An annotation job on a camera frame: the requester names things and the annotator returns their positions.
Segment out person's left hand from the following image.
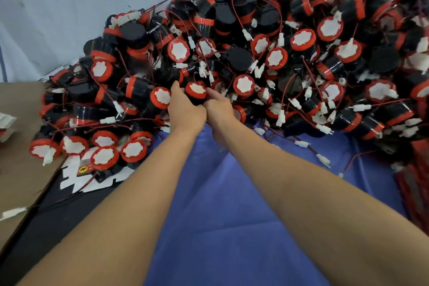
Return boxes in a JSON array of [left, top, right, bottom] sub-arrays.
[[166, 81, 207, 139]]

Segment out person's right hand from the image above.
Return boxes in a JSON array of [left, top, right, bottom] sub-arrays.
[[203, 88, 240, 139]]

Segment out pile of black red buzzers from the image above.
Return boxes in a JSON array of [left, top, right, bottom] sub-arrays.
[[28, 0, 429, 172]]

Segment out carton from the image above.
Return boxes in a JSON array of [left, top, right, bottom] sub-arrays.
[[60, 147, 135, 194]]

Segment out stack of paper boxes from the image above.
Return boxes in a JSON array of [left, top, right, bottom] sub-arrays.
[[0, 114, 17, 143]]

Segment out person's right forearm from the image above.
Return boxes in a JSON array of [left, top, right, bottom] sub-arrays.
[[214, 120, 429, 286]]

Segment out person's left forearm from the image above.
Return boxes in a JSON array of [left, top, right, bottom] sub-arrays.
[[20, 128, 205, 286]]

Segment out blue cloth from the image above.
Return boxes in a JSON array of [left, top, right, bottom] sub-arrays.
[[144, 125, 416, 286]]

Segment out brown cardboard sheet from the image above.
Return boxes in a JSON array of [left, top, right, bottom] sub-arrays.
[[0, 81, 68, 251]]

